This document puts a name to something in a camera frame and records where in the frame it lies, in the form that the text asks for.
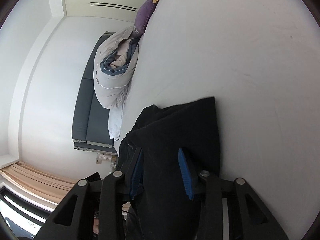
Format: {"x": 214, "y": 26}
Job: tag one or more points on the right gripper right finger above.
{"x": 189, "y": 179}

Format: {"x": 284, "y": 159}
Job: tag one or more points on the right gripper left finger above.
{"x": 133, "y": 170}

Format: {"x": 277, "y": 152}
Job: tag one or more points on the black denim pants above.
{"x": 164, "y": 210}

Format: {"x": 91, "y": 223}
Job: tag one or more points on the dark grey headboard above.
{"x": 90, "y": 119}

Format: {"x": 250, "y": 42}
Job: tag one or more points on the white pillow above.
{"x": 115, "y": 120}

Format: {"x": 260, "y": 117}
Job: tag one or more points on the beige curtain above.
{"x": 39, "y": 183}

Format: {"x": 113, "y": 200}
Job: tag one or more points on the rolled grey blue duvet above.
{"x": 114, "y": 65}

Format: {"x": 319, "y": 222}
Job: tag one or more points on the white bed sheet mattress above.
{"x": 259, "y": 59}

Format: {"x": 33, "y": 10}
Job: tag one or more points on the purple pillow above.
{"x": 143, "y": 16}

